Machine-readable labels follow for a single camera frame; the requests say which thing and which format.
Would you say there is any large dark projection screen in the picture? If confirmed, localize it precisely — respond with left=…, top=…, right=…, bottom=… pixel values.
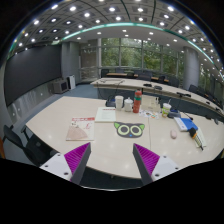
left=4, top=46, right=61, bottom=105

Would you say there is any red water bottle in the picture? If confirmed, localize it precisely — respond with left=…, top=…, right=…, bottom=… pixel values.
left=133, top=90, right=142, bottom=113

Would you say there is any pink computer mouse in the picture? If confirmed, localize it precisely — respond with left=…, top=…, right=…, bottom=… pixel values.
left=170, top=130, right=177, bottom=139

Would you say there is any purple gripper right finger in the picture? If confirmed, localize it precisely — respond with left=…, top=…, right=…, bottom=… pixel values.
left=133, top=143, right=160, bottom=185

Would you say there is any black office chair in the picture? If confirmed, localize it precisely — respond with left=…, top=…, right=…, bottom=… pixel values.
left=3, top=126, right=56, bottom=167

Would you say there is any black cat face mousepad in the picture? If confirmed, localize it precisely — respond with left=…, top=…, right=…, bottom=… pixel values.
left=114, top=122, right=145, bottom=138

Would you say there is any red and white magazine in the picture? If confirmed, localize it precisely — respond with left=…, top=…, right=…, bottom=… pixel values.
left=66, top=117, right=95, bottom=141

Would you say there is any green lidded drink cup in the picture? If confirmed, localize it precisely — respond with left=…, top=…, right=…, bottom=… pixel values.
left=162, top=103, right=171, bottom=117

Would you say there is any colourful sticker sheet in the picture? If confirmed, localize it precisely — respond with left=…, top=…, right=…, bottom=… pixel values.
left=139, top=110, right=159, bottom=119

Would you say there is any white paper booklet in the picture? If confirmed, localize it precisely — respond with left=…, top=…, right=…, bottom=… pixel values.
left=95, top=107, right=116, bottom=122

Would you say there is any white paper cup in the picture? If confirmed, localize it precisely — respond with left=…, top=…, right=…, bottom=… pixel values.
left=115, top=96, right=124, bottom=110

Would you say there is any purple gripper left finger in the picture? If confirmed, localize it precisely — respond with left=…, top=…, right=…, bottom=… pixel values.
left=64, top=143, right=91, bottom=185

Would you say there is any blue notebook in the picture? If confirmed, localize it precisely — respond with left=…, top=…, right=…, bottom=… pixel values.
left=174, top=117, right=198, bottom=132

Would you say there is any small white jar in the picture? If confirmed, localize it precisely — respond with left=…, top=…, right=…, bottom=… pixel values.
left=124, top=97, right=133, bottom=112

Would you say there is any grey box appliance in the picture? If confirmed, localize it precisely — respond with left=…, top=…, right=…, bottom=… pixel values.
left=53, top=80, right=69, bottom=94

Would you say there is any black orange handled tool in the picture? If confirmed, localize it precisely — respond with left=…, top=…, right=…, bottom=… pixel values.
left=189, top=127, right=204, bottom=150

